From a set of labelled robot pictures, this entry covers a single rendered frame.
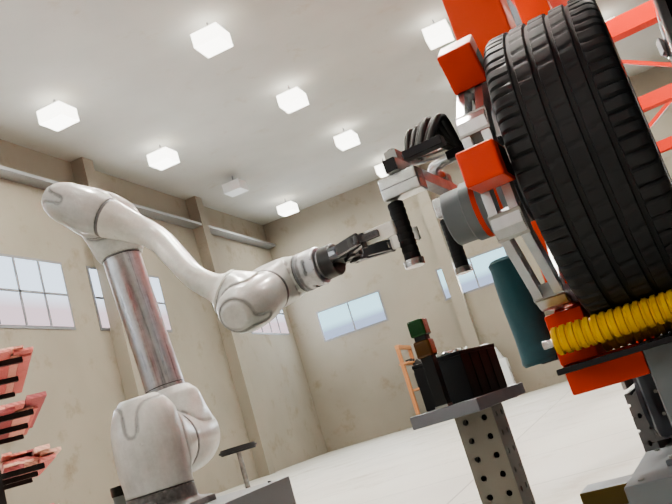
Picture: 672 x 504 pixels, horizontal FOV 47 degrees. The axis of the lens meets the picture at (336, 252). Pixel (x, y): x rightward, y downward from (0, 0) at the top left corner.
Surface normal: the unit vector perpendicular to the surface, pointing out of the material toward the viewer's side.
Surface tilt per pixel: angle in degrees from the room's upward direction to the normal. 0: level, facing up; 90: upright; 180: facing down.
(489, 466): 90
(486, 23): 90
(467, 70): 125
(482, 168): 90
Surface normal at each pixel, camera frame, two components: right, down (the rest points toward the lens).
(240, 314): -0.19, 0.31
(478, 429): -0.45, -0.07
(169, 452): 0.59, -0.34
